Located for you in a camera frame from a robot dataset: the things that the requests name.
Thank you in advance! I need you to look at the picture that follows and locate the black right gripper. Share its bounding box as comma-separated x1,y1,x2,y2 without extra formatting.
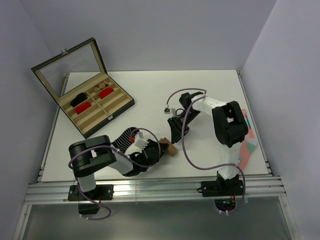
167,109,201,144

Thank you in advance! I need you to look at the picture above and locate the tan ribbed sock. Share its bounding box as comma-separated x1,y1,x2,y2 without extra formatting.
159,137,178,157

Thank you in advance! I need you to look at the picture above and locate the black white striped sock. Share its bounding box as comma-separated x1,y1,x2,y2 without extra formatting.
111,127,140,154

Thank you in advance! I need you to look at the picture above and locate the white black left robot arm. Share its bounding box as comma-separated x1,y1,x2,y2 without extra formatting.
68,131,169,200

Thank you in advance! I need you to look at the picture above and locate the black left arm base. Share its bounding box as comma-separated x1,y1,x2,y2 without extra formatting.
67,184,114,217

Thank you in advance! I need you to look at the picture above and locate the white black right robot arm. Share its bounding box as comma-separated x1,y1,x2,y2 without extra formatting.
167,91,249,195

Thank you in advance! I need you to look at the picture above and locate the pink patterned sock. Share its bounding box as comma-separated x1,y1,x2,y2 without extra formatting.
238,109,258,171

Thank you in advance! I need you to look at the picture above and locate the red rolled sock right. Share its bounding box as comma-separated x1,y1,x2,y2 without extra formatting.
99,87,114,99

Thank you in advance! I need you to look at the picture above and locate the red rolled sock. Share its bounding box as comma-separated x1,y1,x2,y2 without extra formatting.
75,102,92,115
99,87,114,99

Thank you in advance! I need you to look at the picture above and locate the beige rolled sock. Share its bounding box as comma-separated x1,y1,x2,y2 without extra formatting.
93,81,109,93

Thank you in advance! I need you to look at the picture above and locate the red rolled sock left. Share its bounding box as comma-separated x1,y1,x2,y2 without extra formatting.
75,102,92,115

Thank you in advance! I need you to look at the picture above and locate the black compartment storage box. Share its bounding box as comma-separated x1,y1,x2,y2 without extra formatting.
31,37,135,139

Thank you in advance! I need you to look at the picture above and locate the black rolled sock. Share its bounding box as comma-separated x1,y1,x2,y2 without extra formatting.
70,92,88,107

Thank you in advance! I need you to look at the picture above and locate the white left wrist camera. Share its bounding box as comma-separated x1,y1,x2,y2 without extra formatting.
134,132,149,150

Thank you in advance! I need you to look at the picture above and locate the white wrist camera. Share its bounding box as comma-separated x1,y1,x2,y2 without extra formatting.
164,106,176,116
134,132,149,150

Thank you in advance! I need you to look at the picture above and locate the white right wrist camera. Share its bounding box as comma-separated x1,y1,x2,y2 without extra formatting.
164,106,176,116

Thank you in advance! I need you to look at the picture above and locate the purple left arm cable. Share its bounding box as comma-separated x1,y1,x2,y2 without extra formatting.
67,127,161,221

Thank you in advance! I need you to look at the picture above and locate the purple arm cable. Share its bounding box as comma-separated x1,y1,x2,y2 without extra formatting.
166,87,246,214
67,127,161,221

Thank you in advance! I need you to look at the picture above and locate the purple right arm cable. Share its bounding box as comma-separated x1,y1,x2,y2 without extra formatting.
166,87,246,214

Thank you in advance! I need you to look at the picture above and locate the aluminium rail frame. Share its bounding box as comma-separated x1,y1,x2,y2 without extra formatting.
24,70,301,240

